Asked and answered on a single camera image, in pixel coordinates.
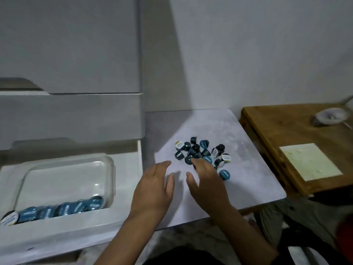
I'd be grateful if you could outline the person's right hand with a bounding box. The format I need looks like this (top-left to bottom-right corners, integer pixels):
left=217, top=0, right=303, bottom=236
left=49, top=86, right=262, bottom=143
left=186, top=158, right=233, bottom=216

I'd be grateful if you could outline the person's left hand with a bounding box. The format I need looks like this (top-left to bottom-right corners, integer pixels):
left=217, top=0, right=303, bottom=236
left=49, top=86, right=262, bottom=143
left=129, top=160, right=175, bottom=220

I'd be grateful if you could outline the person's left forearm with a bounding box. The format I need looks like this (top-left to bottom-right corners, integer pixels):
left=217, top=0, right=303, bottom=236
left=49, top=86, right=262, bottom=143
left=94, top=212, right=158, bottom=265

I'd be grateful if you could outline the person's right forearm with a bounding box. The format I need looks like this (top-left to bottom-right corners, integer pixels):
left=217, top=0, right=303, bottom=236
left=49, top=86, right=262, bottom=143
left=211, top=205, right=279, bottom=265

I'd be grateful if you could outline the pile of dark coffee capsules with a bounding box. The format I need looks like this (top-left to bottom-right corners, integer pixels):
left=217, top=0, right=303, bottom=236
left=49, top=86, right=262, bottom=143
left=174, top=136, right=231, bottom=181

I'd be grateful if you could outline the white open drawer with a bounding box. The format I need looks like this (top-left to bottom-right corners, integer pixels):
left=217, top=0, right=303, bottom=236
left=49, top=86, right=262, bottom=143
left=0, top=140, right=144, bottom=265

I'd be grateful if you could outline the brown wooden table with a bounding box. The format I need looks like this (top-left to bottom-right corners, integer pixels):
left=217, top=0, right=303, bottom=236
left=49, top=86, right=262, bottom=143
left=239, top=103, right=353, bottom=197

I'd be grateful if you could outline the clear plastic container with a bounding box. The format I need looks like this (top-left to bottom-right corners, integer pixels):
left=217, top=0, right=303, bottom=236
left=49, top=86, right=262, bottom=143
left=11, top=153, right=116, bottom=219

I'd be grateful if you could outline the row of blue-lidded capsules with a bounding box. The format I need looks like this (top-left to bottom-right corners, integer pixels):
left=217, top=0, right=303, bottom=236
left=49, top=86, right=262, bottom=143
left=0, top=196, right=105, bottom=227

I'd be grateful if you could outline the grey crumpled cloth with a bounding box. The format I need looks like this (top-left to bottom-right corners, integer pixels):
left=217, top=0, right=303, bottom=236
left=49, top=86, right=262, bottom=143
left=253, top=190, right=353, bottom=265

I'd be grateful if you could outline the pale square paper sheet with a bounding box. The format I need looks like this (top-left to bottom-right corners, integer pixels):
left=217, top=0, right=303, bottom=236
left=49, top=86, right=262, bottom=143
left=279, top=143, right=344, bottom=182

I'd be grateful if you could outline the small glass dish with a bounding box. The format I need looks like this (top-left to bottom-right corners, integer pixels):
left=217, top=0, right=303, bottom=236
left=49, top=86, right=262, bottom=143
left=312, top=107, right=350, bottom=127

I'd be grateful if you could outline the white drawer cabinet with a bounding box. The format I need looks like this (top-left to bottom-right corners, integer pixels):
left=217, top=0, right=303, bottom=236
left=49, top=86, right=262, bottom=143
left=0, top=0, right=145, bottom=151

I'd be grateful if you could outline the red object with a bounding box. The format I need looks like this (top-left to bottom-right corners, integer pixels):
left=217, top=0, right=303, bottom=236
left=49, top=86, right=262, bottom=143
left=335, top=215, right=353, bottom=257

